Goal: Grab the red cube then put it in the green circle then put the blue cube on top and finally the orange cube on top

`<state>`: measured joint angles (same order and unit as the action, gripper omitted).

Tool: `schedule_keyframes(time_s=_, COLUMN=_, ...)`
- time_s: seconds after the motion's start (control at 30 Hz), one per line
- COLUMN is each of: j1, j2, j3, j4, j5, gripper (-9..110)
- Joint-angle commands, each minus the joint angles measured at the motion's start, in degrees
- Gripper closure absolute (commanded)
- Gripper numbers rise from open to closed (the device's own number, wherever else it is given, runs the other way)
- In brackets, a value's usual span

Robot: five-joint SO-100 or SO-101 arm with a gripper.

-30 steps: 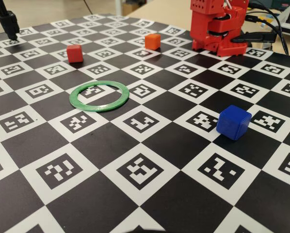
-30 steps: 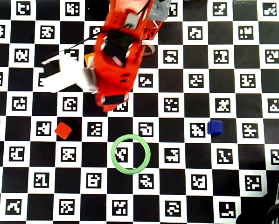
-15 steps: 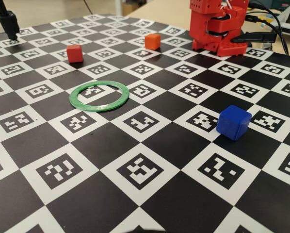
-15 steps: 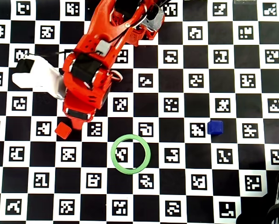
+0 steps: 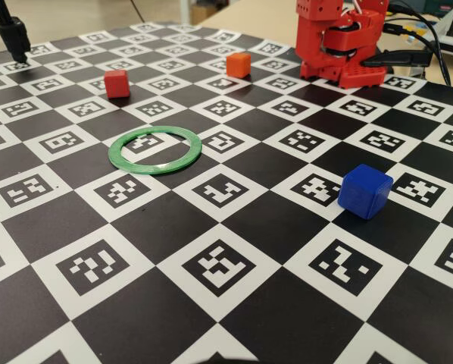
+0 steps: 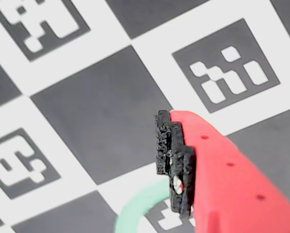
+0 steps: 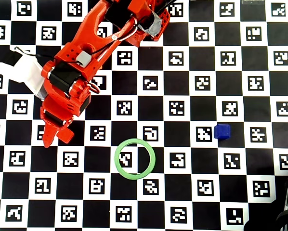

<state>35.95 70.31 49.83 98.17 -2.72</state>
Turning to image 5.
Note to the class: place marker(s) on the blue cube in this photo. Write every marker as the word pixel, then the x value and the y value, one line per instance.
pixel 363 191

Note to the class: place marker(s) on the white furniture post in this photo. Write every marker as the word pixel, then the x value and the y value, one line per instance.
pixel 185 9

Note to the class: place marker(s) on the red perforated robot base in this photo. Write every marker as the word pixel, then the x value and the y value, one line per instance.
pixel 359 77

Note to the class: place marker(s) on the red cube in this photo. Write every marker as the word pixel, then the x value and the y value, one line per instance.
pixel 116 85

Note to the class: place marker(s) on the small black plug connector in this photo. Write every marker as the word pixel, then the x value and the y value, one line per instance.
pixel 395 29

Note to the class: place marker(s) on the dark teal box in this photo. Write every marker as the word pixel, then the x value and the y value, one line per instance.
pixel 438 5

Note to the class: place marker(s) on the large black plug connector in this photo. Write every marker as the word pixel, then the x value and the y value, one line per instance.
pixel 400 57

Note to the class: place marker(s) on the cardboard box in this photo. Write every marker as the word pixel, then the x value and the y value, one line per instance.
pixel 204 12

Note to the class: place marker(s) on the black white marker checkerboard mat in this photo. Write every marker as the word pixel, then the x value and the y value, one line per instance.
pixel 249 227

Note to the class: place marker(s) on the orange cube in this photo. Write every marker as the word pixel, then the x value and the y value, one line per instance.
pixel 238 66

